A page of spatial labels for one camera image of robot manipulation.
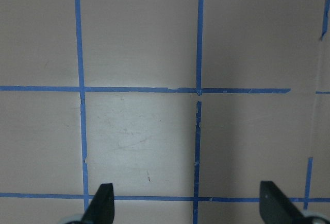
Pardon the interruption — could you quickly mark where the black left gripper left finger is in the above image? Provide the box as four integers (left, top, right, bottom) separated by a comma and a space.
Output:
80, 183, 115, 224

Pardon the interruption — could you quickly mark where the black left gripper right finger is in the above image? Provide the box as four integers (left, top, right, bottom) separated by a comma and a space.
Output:
259, 181, 313, 224

